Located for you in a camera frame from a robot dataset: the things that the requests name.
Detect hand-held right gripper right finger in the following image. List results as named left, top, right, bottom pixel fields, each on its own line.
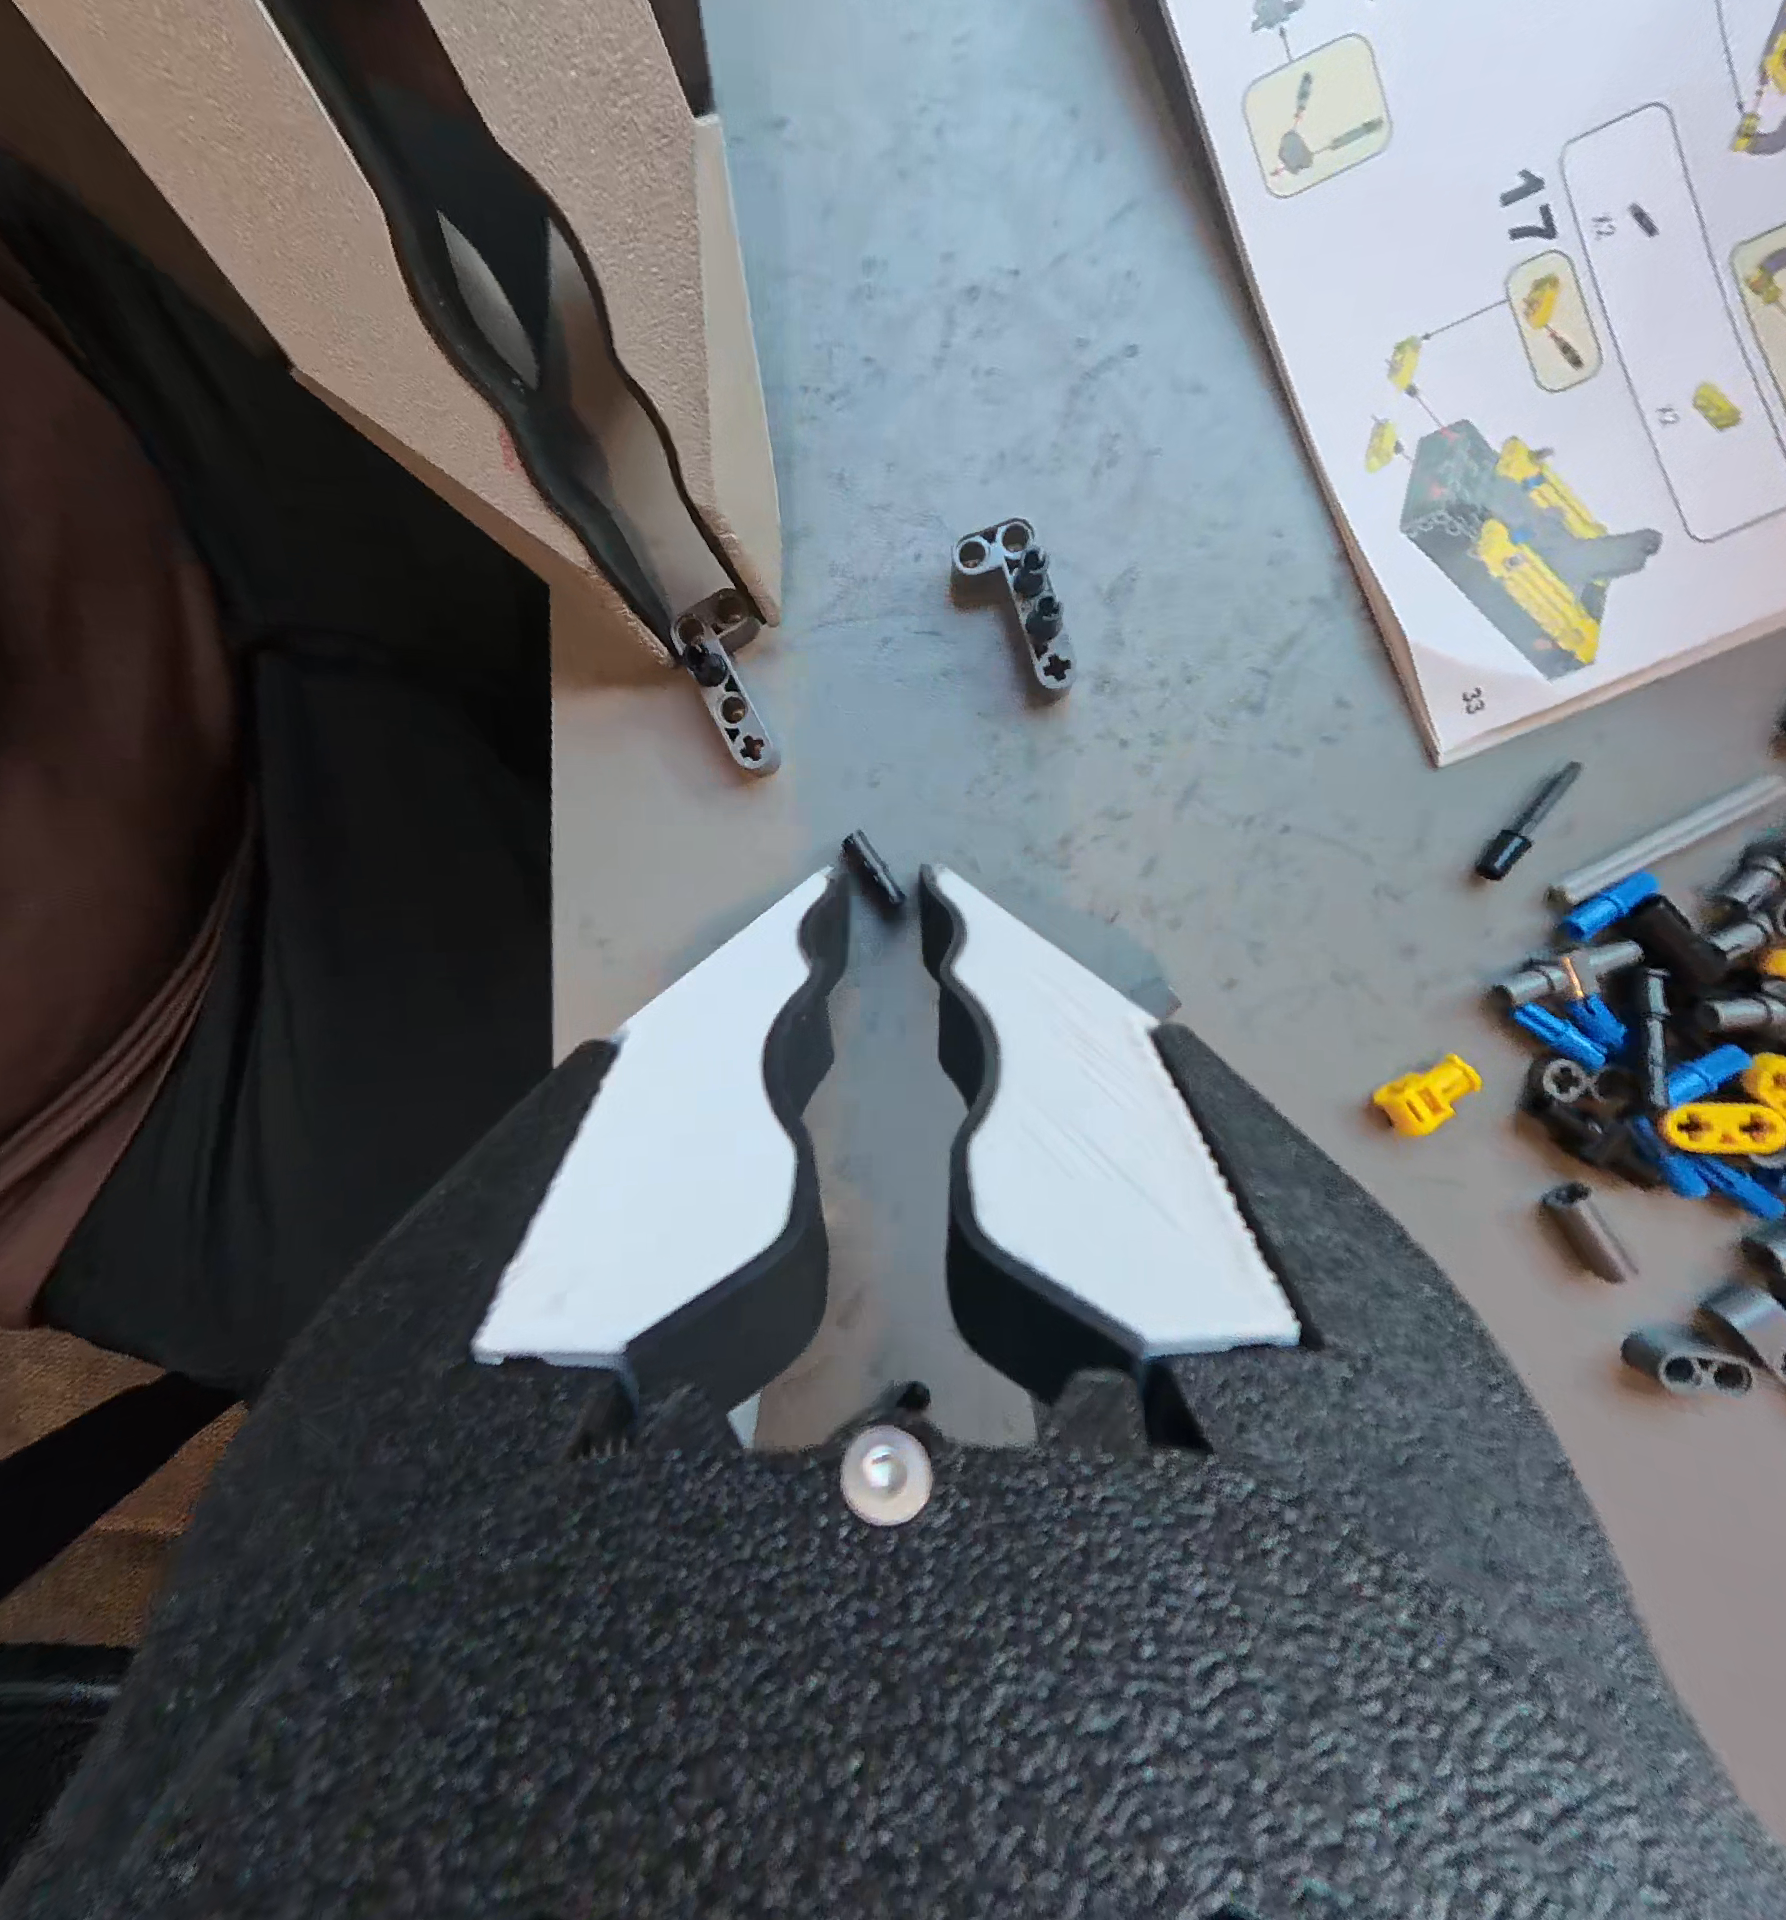
left=916, top=866, right=1303, bottom=1411

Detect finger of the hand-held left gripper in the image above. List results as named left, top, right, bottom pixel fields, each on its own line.
left=10, top=0, right=680, bottom=665
left=416, top=0, right=785, bottom=631

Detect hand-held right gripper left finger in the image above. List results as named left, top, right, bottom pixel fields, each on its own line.
left=468, top=866, right=855, bottom=1415

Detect dark grey L-shaped beam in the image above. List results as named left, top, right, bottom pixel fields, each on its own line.
left=670, top=589, right=784, bottom=780
left=951, top=518, right=1078, bottom=699

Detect grey desk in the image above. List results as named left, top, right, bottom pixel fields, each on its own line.
left=550, top=0, right=1786, bottom=1863

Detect small yellow connector piece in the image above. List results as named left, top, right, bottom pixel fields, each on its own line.
left=1369, top=1054, right=1484, bottom=1137

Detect person's legs in black pants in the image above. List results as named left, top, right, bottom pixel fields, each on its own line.
left=0, top=91, right=557, bottom=1397

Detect black axle pin with stop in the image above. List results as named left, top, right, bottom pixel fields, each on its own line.
left=1472, top=760, right=1583, bottom=882

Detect person's brown sweater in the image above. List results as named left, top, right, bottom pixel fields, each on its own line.
left=0, top=224, right=257, bottom=1329

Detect pile of mixed small pieces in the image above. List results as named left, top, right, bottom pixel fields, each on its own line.
left=1493, top=674, right=1786, bottom=1488

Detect open instruction booklet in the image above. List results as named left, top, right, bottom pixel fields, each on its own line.
left=1154, top=0, right=1786, bottom=769

